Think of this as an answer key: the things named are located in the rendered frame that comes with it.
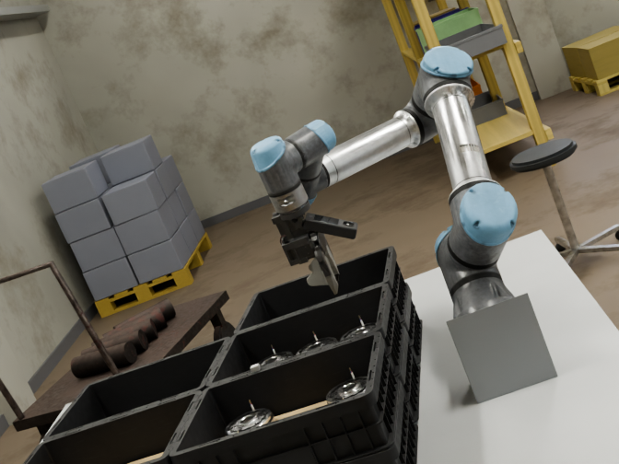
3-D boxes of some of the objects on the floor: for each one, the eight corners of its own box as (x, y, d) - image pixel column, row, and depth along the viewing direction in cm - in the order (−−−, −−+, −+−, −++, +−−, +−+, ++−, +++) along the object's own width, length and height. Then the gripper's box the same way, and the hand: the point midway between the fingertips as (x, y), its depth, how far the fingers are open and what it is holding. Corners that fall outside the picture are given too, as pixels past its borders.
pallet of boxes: (133, 276, 855) (79, 159, 831) (212, 246, 845) (160, 127, 822) (101, 318, 747) (39, 185, 724) (192, 284, 738) (132, 148, 714)
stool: (624, 230, 480) (588, 121, 468) (636, 268, 430) (596, 146, 418) (522, 261, 495) (484, 156, 483) (522, 301, 445) (479, 185, 433)
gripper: (274, 204, 217) (311, 284, 225) (268, 226, 206) (308, 310, 213) (309, 191, 215) (346, 272, 223) (306, 212, 204) (344, 297, 212)
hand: (337, 282), depth 217 cm, fingers open, 5 cm apart
